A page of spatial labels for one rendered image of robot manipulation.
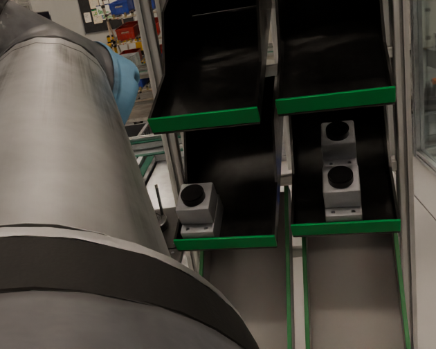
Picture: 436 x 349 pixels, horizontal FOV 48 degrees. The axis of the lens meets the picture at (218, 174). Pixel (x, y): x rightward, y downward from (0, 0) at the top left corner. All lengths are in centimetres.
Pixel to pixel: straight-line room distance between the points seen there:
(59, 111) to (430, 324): 93
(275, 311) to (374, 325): 14
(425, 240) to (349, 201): 70
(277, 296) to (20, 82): 58
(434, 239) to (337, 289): 60
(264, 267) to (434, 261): 56
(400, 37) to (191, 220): 36
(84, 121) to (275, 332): 59
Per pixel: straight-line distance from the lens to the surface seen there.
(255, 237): 61
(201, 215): 61
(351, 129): 68
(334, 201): 62
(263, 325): 74
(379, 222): 63
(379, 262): 76
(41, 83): 21
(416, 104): 178
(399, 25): 71
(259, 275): 75
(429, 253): 125
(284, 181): 72
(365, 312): 75
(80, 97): 20
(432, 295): 111
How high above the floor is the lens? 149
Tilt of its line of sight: 20 degrees down
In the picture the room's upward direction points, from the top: 10 degrees counter-clockwise
